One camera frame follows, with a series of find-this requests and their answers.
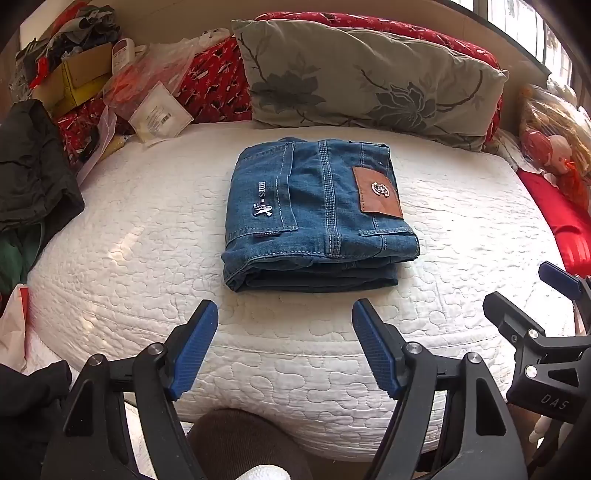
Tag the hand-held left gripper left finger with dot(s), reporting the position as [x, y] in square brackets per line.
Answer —
[196, 353]

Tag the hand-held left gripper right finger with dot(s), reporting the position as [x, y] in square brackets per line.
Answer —
[376, 353]

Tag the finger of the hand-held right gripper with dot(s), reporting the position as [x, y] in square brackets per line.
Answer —
[559, 278]
[508, 316]

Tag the blue denim pants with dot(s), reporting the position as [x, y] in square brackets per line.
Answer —
[314, 207]

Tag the red plastic item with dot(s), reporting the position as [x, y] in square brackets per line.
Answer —
[563, 221]

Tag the person's brown trouser leg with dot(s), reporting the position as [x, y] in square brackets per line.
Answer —
[244, 438]

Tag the white quilted bed cover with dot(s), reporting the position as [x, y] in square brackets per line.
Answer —
[138, 258]

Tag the doll in plastic bag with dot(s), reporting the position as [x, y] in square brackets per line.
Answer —
[554, 138]

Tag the black cloth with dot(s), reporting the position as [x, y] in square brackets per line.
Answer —
[27, 415]

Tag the white plastic bag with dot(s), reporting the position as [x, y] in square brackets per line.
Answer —
[11, 327]

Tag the dark green jacket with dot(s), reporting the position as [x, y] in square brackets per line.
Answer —
[32, 175]

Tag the white flat packet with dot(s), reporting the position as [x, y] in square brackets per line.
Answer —
[159, 113]

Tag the red patterned blanket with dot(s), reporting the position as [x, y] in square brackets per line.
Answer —
[212, 83]

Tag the grey floral pillow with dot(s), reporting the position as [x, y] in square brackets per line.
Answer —
[364, 78]

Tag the clear plastic bag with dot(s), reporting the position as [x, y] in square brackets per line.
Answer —
[152, 64]

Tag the cardboard box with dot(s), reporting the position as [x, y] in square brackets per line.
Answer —
[76, 83]

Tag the white bottle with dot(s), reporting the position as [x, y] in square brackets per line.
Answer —
[123, 53]

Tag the pile of mixed clothes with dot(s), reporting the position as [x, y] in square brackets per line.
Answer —
[69, 32]

